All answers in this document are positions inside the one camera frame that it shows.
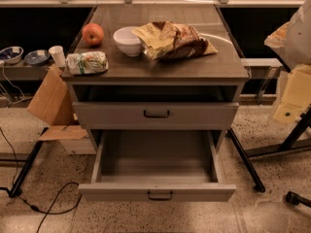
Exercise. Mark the blue patterned bowl left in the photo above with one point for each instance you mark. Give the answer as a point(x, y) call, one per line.
point(11, 55)

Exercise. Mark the black stand leg right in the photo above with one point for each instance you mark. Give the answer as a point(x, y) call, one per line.
point(259, 187)

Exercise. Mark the yellow brown chip bag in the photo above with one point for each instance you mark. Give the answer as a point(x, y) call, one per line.
point(167, 40)

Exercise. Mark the blue patterned bowl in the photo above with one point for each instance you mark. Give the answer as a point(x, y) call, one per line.
point(37, 58)
point(11, 55)

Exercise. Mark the grey drawer cabinet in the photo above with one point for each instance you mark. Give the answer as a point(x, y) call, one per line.
point(213, 78)

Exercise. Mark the brown cardboard box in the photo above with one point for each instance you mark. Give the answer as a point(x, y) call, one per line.
point(52, 104)

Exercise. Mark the open lower drawer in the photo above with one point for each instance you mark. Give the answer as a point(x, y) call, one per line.
point(156, 166)

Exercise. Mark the blue patterned bowl right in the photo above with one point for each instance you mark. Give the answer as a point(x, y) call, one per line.
point(37, 58)

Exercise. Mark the white paper cup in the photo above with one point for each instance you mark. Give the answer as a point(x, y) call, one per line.
point(57, 55)

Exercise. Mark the closed upper drawer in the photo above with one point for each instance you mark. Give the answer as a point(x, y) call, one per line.
point(155, 115)

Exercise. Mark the black stand leg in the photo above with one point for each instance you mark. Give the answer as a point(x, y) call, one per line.
point(17, 184)
point(259, 187)

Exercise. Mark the black caster wheel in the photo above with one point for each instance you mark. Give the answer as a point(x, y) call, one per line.
point(295, 199)

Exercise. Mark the red apple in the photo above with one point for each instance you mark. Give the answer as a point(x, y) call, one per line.
point(93, 34)

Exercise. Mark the white ceramic bowl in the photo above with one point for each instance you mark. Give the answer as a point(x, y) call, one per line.
point(127, 42)

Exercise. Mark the green white 7up can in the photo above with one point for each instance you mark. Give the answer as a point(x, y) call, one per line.
point(87, 63)

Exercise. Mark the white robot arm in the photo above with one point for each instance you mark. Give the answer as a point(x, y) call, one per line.
point(292, 41)

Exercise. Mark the black stand leg left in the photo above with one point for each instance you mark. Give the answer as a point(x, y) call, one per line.
point(17, 184)

